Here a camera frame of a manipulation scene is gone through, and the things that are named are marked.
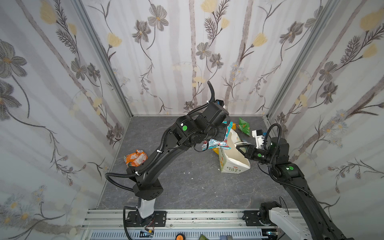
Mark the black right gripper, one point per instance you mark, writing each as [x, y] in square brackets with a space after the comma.
[250, 153]

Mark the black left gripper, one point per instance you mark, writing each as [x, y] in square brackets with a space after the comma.
[223, 129]

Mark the white paper bag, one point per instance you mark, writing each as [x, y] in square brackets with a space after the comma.
[231, 160]

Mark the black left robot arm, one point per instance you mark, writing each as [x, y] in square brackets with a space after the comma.
[207, 122]

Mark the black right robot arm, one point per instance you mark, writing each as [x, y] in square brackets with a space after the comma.
[275, 154]

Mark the orange snack packet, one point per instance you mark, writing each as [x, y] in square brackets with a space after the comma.
[136, 159]

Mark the orange button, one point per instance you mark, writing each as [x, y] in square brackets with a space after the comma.
[180, 237]

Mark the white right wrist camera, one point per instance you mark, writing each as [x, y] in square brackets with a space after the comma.
[259, 137]

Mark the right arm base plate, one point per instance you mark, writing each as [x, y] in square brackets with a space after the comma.
[252, 219]

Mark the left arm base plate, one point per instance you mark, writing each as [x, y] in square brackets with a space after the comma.
[157, 219]

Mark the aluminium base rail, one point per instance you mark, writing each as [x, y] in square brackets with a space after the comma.
[193, 224]

